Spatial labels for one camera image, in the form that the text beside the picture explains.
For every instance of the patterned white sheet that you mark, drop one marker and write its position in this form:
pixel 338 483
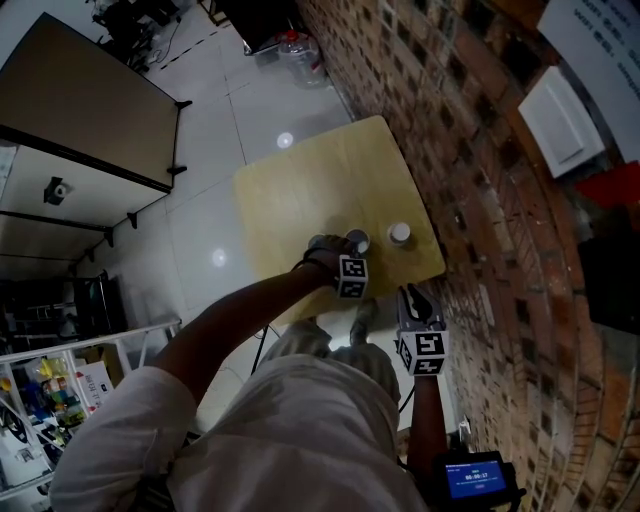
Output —
pixel 7 170

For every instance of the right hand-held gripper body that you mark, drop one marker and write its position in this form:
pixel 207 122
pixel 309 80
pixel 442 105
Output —
pixel 425 352

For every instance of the white paper notice with text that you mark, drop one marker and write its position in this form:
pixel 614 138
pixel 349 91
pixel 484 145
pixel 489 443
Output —
pixel 595 50

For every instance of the person's beige trousers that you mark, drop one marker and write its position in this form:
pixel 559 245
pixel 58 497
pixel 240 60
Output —
pixel 295 340

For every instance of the brown partition panel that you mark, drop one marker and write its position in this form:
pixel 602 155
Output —
pixel 85 100

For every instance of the dark cabinet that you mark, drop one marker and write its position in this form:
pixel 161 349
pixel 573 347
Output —
pixel 265 22

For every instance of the person's left forearm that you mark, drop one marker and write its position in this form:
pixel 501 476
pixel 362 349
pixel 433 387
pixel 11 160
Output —
pixel 235 325

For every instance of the pile of colourful small items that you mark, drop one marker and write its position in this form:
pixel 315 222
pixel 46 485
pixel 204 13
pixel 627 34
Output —
pixel 45 400

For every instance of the white sign red print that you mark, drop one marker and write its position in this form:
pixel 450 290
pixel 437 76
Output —
pixel 95 387

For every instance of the black wall display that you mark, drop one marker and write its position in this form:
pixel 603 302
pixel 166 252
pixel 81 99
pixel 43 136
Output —
pixel 612 280

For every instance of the white metal shelf rack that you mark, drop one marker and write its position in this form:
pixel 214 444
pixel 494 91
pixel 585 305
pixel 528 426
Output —
pixel 125 340

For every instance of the clear water jug red cap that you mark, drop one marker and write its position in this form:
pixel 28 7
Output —
pixel 300 60

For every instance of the white wall switch box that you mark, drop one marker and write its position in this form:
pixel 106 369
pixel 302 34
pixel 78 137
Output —
pixel 560 122

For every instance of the small black birdhouse box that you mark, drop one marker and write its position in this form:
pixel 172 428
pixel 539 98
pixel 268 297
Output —
pixel 57 190

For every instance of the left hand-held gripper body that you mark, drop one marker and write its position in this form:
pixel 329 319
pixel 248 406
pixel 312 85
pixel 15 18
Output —
pixel 352 277

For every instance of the small wooden rack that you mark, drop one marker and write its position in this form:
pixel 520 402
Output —
pixel 215 11

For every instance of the person's right forearm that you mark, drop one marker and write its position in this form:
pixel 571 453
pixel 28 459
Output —
pixel 427 420

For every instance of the person's grey shoe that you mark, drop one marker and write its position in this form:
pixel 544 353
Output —
pixel 364 322

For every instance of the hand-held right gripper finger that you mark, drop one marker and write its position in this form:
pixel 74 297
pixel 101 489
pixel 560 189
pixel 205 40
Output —
pixel 427 307
pixel 406 312

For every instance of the black device blue screen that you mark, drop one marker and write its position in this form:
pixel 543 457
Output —
pixel 475 480

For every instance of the red tape strip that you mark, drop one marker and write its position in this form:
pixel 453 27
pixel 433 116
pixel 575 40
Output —
pixel 612 185

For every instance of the person's left hand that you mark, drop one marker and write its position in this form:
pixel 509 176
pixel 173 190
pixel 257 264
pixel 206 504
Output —
pixel 327 252

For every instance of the person's white shirt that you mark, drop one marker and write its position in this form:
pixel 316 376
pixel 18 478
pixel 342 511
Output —
pixel 280 440

